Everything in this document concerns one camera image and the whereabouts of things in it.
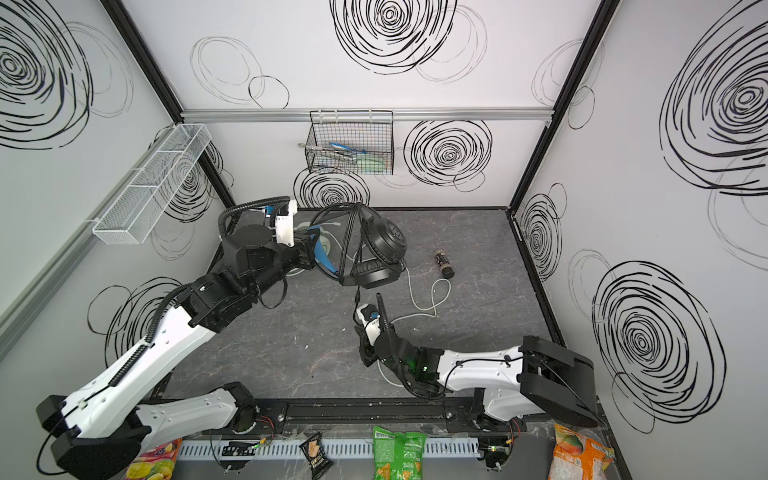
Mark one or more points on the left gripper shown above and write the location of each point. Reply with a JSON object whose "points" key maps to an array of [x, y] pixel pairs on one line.
{"points": [[306, 252]]}

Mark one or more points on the black blue headphones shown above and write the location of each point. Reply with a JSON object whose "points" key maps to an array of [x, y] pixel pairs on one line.
{"points": [[373, 248]]}

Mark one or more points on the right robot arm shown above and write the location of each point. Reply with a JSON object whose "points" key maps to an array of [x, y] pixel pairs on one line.
{"points": [[538, 376]]}

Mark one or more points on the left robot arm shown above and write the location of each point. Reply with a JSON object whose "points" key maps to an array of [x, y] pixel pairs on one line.
{"points": [[98, 430]]}

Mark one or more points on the green chips bag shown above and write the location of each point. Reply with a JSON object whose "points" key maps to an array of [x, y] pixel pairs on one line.
{"points": [[398, 455]]}

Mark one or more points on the small dark snack packet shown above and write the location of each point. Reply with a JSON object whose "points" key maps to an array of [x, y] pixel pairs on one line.
{"points": [[314, 452]]}

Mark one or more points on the small brown bottle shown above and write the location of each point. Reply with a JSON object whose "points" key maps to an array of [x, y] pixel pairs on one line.
{"points": [[444, 265]]}

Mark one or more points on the orange snack bag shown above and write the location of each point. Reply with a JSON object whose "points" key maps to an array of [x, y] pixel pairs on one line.
{"points": [[578, 457]]}

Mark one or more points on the Fox's fruits candy bag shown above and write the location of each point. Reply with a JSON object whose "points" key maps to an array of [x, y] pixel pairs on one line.
{"points": [[156, 464]]}

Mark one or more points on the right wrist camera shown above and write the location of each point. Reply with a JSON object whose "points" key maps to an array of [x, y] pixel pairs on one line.
{"points": [[368, 323]]}

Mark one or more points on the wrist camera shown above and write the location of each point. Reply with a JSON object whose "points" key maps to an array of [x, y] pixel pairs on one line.
{"points": [[282, 222], [368, 323]]}

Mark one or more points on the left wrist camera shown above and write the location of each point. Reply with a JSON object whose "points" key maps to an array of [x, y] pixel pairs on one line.
{"points": [[282, 222]]}

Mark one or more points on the black mounting rail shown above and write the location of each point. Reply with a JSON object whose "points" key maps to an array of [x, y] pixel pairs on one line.
{"points": [[453, 415]]}

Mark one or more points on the white slotted cable duct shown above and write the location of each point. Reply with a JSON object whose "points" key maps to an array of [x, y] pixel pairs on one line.
{"points": [[336, 449]]}

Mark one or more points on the black wire basket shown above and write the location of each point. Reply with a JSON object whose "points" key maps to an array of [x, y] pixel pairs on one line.
{"points": [[353, 141]]}

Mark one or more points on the white wire shelf basket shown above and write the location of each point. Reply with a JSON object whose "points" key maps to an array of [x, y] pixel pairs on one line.
{"points": [[158, 179]]}

